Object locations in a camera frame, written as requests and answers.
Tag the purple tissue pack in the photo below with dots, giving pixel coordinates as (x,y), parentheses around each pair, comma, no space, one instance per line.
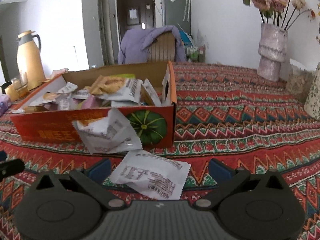
(5,103)

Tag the red cardboard pumpkin box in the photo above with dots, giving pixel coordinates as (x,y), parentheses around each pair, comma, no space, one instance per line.
(155,125)

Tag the yellow round cup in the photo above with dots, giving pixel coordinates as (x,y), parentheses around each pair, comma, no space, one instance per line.
(12,93)

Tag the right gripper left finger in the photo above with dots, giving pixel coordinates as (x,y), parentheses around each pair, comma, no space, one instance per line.
(90,181)

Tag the purple jacket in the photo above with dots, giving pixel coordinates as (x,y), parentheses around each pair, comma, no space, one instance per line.
(135,43)

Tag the grey refrigerator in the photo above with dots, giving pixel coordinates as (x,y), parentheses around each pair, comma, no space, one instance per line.
(177,13)

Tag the folded red cloth coasters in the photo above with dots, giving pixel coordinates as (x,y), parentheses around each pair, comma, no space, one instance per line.
(58,72)

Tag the patterned red tablecloth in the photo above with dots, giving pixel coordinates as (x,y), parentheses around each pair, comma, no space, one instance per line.
(223,112)

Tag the wooden chair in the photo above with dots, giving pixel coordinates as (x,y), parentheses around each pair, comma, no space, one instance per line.
(162,48)

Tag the oat crisp snack packet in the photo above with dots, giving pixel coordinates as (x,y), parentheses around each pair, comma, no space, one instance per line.
(129,91)

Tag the green white snack pouch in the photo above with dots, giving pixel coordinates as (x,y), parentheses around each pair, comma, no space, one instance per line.
(127,76)

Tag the glass cup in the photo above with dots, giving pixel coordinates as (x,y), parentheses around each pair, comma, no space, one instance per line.
(20,84)

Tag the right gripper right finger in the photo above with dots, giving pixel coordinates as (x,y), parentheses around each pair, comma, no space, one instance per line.
(228,180)

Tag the dried pink roses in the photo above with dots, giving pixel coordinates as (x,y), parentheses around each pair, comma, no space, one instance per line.
(282,13)

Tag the pink textured vase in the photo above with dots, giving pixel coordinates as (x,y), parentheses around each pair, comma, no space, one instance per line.
(272,50)

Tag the orange cracker packet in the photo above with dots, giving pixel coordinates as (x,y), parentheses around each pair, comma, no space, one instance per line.
(106,85)

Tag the floral white vase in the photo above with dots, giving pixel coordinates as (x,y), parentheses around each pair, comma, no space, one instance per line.
(312,104)

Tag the beige thermos jug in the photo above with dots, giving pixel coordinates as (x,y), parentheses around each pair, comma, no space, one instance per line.
(29,59)

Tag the white snack packet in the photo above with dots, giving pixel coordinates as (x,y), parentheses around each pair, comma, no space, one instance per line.
(110,134)
(151,175)

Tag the dark brown door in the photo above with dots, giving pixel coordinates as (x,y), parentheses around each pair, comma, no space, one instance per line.
(135,14)

